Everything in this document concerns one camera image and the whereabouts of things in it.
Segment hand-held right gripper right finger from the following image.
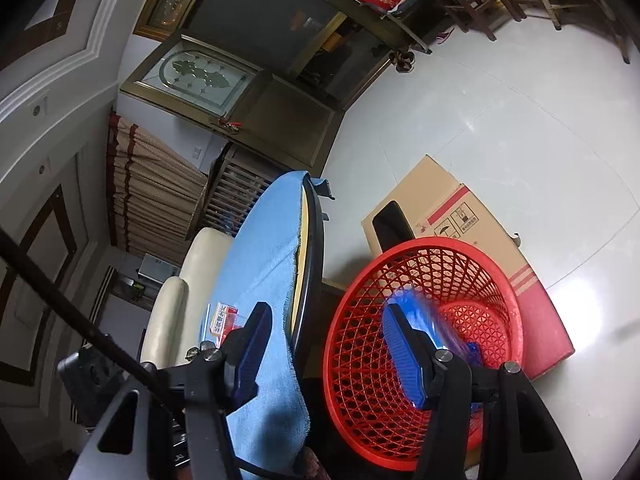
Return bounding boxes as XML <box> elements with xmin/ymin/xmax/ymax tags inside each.
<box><xmin>382</xmin><ymin>304</ymin><xmax>583</xmax><ymax>480</ymax></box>

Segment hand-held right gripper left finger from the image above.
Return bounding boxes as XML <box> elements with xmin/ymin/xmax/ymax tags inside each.
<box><xmin>67</xmin><ymin>301</ymin><xmax>273</xmax><ymax>480</ymax></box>

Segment blue crinkly plastic wrapper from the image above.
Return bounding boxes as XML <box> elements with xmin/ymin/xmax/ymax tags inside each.
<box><xmin>390</xmin><ymin>287</ymin><xmax>483</xmax><ymax>367</ymax></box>

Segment red plastic mesh basket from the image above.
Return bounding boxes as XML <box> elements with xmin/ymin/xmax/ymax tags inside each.
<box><xmin>322</xmin><ymin>236</ymin><xmax>525</xmax><ymax>471</ymax></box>

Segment orange white medicine box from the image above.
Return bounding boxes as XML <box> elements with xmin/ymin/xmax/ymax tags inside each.
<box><xmin>207</xmin><ymin>302</ymin><xmax>241</xmax><ymax>341</ymax></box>

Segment blue table cloth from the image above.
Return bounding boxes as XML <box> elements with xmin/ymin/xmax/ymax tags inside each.
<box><xmin>192</xmin><ymin>171</ymin><xmax>313</xmax><ymax>466</ymax></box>

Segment cream leather armchair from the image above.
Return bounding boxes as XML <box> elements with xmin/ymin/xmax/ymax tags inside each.
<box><xmin>140</xmin><ymin>227</ymin><xmax>233</xmax><ymax>366</ymax></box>

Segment round black-rimmed table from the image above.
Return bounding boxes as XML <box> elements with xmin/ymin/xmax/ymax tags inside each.
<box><xmin>287</xmin><ymin>177</ymin><xmax>333</xmax><ymax>361</ymax></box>

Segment pink floral cloth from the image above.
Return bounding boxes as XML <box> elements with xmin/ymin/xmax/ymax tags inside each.
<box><xmin>304</xmin><ymin>449</ymin><xmax>332</xmax><ymax>480</ymax></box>

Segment brown cardboard box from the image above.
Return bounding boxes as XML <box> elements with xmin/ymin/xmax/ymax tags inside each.
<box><xmin>361</xmin><ymin>155</ymin><xmax>576</xmax><ymax>382</ymax></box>

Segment wooden slatted rack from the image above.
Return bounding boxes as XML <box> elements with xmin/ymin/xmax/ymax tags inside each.
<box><xmin>200</xmin><ymin>142</ymin><xmax>281</xmax><ymax>241</ymax></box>

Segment beige pleated curtain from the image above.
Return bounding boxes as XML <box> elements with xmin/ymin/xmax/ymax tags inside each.
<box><xmin>105</xmin><ymin>112</ymin><xmax>208</xmax><ymax>256</ymax></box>

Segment bronze door leaf with glass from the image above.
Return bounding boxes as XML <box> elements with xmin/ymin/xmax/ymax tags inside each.
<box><xmin>134</xmin><ymin>0</ymin><xmax>227</xmax><ymax>43</ymax></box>
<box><xmin>119</xmin><ymin>35</ymin><xmax>336</xmax><ymax>168</ymax></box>

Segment dark wooden armchair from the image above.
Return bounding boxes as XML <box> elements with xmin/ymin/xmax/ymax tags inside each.
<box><xmin>370</xmin><ymin>0</ymin><xmax>436</xmax><ymax>56</ymax></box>

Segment wicker armchair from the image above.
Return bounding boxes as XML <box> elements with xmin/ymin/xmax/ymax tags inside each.
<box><xmin>520</xmin><ymin>0</ymin><xmax>632</xmax><ymax>63</ymax></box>

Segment black braided cable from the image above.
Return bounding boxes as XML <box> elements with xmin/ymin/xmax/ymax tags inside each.
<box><xmin>0</xmin><ymin>229</ymin><xmax>168</xmax><ymax>397</ymax></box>

